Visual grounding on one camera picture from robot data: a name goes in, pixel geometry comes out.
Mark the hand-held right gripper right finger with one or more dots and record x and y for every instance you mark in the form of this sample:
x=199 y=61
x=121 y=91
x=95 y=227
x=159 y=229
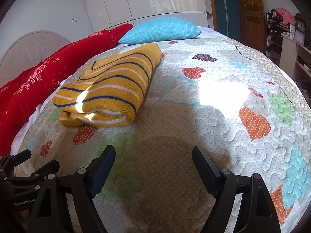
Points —
x=205 y=172

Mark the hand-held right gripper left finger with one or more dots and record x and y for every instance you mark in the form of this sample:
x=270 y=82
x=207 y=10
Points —
x=103 y=172

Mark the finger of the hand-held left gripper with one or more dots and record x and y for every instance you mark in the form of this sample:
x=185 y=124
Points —
x=43 y=168
x=21 y=157

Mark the yellow striped knit sweater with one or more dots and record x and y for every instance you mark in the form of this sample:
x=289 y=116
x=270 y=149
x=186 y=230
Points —
x=109 y=85

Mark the dark rack with clothes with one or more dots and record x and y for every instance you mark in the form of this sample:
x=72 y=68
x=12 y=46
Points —
x=274 y=36

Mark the pink clothes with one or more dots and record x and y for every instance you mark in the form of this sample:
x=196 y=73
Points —
x=286 y=15

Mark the red quilt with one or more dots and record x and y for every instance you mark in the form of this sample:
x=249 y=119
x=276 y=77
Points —
x=36 y=85

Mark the white round headboard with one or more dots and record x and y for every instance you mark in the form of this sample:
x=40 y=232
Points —
x=29 y=46

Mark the blue pillow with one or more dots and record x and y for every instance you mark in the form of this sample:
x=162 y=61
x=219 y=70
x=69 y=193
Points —
x=160 y=30

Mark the small purple clock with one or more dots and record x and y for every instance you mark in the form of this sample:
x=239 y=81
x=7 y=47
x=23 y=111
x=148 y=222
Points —
x=299 y=37

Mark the wooden door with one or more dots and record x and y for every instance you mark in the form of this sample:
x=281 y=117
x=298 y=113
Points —
x=251 y=12

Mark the narrow open shelf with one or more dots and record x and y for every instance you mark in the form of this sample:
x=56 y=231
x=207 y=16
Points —
x=206 y=4

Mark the black mantel clock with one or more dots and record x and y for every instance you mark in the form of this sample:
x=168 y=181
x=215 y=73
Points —
x=300 y=24

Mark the white wall socket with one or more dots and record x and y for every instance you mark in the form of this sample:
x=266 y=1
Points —
x=75 y=19

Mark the teal wall panel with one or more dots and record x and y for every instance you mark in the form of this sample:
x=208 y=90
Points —
x=224 y=7

